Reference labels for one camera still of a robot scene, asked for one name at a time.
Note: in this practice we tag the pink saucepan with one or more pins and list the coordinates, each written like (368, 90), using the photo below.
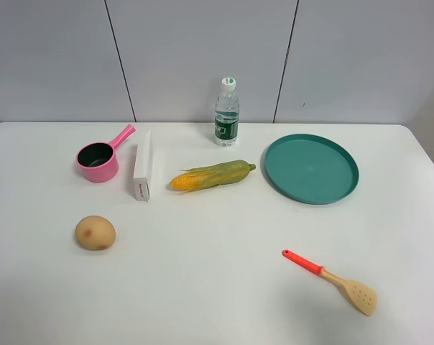
(98, 162)

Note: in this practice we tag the yellow corn cob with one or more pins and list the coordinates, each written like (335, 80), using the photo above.
(201, 178)

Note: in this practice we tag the clear water bottle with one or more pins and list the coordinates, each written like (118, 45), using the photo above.
(226, 114)

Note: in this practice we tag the white rectangular box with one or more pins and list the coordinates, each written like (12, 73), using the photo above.
(142, 174)

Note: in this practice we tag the teal round plate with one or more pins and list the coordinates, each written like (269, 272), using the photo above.
(310, 169)

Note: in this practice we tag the brown potato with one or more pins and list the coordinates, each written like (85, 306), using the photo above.
(95, 233)

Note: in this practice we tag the wooden spatula orange handle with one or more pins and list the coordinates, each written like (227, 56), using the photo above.
(360, 296)

